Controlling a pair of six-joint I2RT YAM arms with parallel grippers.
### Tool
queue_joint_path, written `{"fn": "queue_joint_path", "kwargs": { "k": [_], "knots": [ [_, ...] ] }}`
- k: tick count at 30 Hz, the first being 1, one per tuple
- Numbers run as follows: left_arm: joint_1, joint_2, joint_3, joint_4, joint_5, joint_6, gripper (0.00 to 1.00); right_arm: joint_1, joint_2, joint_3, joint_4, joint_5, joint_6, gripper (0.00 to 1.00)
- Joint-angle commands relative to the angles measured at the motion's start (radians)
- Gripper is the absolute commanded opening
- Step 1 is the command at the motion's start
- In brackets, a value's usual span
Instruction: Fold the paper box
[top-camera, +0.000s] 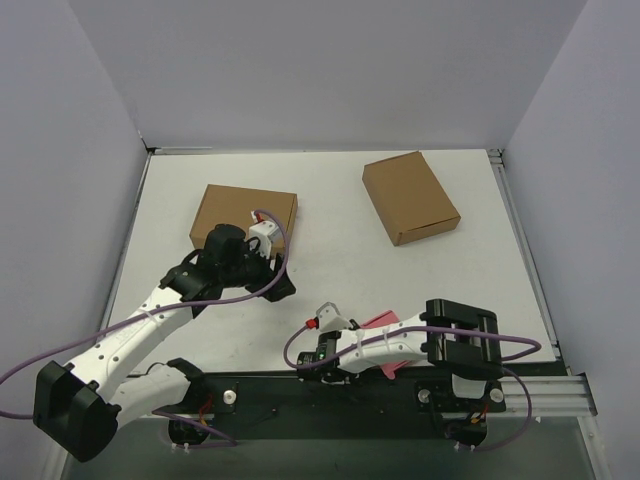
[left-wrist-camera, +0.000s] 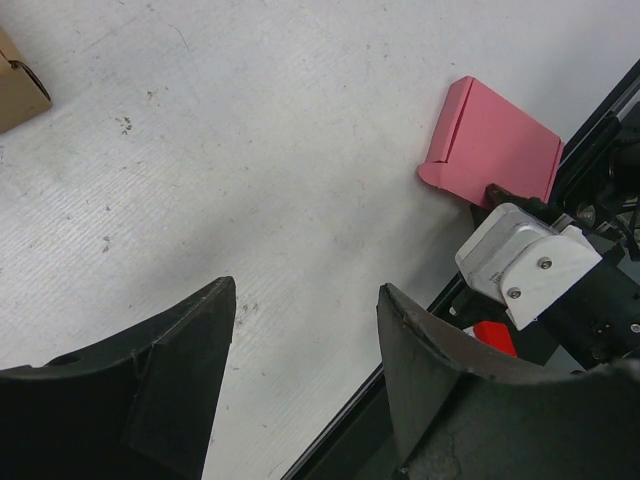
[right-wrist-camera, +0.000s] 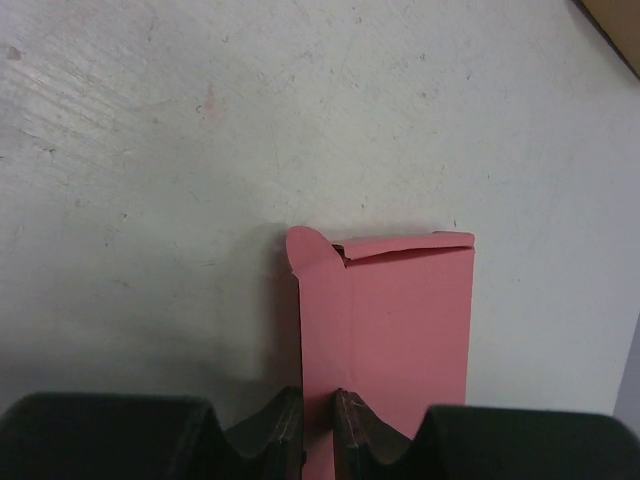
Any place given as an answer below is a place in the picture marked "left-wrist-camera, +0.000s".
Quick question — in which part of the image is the pink paper box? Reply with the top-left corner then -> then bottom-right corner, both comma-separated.
417,76 -> 563,209

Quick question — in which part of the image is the left brown cardboard box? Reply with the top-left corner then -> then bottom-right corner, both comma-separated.
0,29 -> 52,134

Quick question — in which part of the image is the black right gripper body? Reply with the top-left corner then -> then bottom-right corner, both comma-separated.
485,184 -> 639,369

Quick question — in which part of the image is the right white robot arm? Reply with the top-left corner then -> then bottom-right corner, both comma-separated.
455,116 -> 639,370

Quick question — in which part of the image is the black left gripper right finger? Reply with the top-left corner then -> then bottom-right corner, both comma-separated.
377,284 -> 639,479

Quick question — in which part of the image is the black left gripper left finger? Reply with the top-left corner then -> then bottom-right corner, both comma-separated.
1,277 -> 236,479

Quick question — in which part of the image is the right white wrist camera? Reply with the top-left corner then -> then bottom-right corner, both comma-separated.
455,203 -> 602,331

